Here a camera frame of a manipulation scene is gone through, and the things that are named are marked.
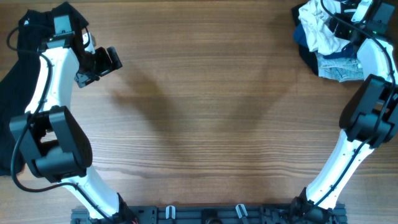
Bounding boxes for black garment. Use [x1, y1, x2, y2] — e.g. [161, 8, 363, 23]
[1, 2, 88, 176]

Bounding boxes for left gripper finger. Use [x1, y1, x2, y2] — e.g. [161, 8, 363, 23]
[107, 46, 123, 69]
[95, 47, 113, 77]

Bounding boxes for white t-shirt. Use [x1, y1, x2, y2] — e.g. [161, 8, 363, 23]
[298, 0, 349, 55]

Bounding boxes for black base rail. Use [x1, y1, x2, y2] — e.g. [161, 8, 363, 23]
[70, 203, 348, 224]

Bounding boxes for folded light denim jeans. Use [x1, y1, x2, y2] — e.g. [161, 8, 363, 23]
[315, 52, 364, 82]

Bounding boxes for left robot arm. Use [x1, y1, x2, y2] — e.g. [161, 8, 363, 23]
[10, 30, 137, 223]

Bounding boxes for dark folded garment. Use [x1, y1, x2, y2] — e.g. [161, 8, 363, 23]
[291, 3, 318, 76]

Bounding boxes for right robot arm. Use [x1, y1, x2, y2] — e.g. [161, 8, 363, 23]
[285, 26, 397, 223]

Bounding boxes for blue folded shirt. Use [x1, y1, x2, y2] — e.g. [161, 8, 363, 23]
[293, 23, 355, 59]

